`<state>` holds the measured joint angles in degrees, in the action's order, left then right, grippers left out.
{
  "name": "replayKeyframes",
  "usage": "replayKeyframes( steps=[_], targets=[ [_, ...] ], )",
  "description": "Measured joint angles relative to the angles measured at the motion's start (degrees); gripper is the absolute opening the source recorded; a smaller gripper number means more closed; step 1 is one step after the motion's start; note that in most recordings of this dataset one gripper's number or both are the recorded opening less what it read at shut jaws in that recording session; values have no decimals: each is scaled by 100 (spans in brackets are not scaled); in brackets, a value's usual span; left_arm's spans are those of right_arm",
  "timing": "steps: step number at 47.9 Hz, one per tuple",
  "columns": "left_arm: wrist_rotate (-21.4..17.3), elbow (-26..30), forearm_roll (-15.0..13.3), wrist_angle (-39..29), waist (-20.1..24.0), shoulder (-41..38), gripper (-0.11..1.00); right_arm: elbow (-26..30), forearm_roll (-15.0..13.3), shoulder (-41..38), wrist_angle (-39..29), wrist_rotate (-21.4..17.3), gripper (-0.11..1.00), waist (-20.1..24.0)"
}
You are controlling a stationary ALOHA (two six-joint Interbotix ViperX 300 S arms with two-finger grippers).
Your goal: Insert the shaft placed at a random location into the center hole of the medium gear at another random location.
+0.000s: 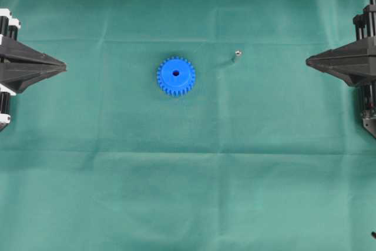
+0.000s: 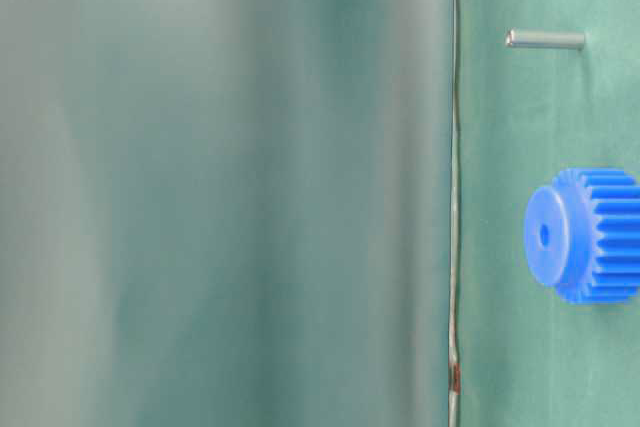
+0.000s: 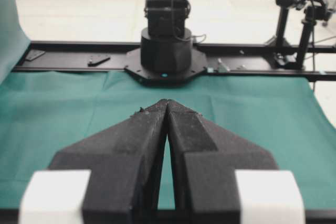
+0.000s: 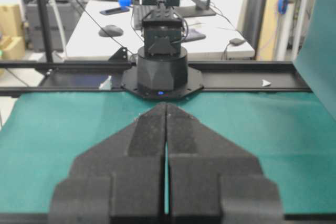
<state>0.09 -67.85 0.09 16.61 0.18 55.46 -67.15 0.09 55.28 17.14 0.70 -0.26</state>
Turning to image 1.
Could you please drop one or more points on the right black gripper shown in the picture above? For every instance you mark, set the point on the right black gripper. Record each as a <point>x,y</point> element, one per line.
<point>347,64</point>

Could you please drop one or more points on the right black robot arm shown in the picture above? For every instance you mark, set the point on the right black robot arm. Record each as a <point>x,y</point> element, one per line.
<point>354,64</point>

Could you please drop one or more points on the blue plastic gear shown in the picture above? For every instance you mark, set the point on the blue plastic gear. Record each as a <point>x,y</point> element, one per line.
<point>176,76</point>

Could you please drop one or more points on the green table cloth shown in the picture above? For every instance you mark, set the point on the green table cloth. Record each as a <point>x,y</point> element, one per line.
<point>263,154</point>

